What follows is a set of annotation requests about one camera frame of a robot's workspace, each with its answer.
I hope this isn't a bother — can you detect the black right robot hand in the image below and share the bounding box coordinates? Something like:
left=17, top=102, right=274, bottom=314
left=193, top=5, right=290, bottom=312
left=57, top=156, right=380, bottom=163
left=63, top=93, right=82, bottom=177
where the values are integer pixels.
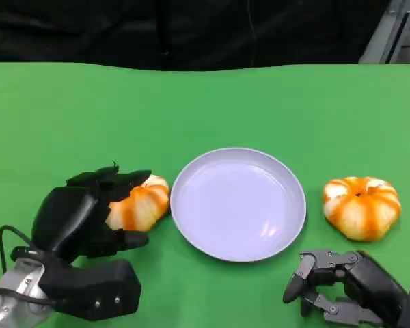
left=282, top=250, right=409, bottom=325

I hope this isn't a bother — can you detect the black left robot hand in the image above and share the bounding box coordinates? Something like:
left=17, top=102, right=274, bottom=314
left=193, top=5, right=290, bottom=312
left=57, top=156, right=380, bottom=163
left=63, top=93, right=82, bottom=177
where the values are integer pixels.
left=30, top=160, right=153, bottom=264

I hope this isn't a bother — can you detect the orange and white bread roll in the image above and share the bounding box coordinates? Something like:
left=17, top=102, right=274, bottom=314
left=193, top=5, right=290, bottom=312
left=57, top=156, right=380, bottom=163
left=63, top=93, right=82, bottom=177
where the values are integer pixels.
left=323, top=176, right=402, bottom=242
left=104, top=174, right=171, bottom=232

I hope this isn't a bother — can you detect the lilac plate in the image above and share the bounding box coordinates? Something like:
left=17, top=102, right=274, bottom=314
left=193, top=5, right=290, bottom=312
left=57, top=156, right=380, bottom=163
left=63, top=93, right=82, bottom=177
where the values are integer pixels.
left=169, top=146, right=308, bottom=263

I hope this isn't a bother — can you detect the green table cloth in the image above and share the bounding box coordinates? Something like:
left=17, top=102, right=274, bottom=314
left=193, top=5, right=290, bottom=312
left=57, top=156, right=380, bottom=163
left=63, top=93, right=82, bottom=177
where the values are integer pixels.
left=0, top=61, right=410, bottom=328

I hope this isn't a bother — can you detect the black backdrop curtain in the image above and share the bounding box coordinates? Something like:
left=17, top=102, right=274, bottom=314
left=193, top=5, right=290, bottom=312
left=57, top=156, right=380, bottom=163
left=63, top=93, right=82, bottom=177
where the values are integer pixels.
left=0, top=0, right=390, bottom=72

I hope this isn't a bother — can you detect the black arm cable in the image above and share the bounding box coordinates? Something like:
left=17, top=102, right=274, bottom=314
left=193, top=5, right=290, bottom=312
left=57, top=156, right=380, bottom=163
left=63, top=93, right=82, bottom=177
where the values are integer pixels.
left=0, top=224, right=59, bottom=307

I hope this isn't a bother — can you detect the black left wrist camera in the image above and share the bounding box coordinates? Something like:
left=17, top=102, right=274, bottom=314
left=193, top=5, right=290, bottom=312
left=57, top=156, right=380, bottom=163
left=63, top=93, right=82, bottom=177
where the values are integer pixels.
left=39, top=258, right=143, bottom=322

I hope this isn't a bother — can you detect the grey aluminium frame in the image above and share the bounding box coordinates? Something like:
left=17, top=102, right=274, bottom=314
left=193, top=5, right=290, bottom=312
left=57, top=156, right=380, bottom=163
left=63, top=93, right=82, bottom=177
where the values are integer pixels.
left=358, top=0, right=410, bottom=65

